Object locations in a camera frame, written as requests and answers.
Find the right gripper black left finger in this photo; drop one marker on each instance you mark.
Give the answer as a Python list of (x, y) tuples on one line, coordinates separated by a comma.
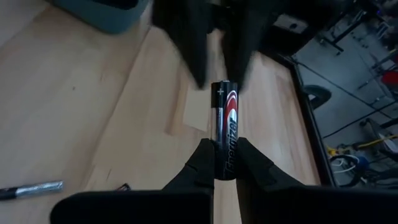
[(202, 168)]

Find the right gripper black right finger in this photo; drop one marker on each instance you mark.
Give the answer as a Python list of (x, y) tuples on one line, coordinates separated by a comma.
[(255, 168)]

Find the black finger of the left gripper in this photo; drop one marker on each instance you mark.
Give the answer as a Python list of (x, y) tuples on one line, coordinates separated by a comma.
[(245, 37), (189, 34)]

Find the dark teal plastic bin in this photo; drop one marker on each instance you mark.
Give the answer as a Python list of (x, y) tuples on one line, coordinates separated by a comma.
[(109, 18)]

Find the silver mounting bracket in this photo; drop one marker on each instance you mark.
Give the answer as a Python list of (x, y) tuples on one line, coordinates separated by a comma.
[(290, 24)]

